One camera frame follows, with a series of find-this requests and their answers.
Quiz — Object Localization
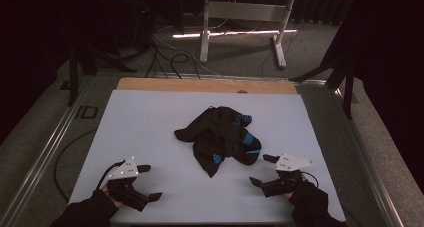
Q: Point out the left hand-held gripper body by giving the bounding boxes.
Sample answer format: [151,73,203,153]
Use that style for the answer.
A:
[106,156,150,212]

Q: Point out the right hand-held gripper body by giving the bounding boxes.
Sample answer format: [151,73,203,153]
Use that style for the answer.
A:
[260,153,316,198]

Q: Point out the black shorts with blue print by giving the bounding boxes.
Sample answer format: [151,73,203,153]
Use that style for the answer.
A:
[173,105,263,179]

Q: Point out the person's right hand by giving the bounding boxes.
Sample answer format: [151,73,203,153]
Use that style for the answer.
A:
[281,172,308,200]

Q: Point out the person's left hand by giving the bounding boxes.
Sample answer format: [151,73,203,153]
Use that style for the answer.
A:
[100,182,125,209]

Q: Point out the white table mat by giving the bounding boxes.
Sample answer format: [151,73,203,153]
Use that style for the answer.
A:
[68,89,347,226]

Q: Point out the wooden table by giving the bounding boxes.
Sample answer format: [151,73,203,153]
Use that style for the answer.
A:
[116,76,298,95]

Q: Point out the black stand legs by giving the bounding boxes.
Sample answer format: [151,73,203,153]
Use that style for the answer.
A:
[289,50,355,120]
[67,33,138,107]

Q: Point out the bright light strip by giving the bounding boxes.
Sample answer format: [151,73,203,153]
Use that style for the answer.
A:
[172,28,298,39]

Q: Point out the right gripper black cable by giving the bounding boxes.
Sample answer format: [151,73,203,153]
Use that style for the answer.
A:
[299,170,320,189]

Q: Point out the black floor cable loop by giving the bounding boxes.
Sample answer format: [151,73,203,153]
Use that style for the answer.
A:
[53,128,98,203]

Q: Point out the metal floor rail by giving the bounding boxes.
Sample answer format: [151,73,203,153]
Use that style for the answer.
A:
[0,76,96,227]
[328,83,405,227]

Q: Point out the bundle of floor cables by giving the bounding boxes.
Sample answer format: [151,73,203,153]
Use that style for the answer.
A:
[143,26,221,80]

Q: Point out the white desk frame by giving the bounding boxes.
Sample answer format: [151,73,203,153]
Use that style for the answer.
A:
[199,0,298,70]

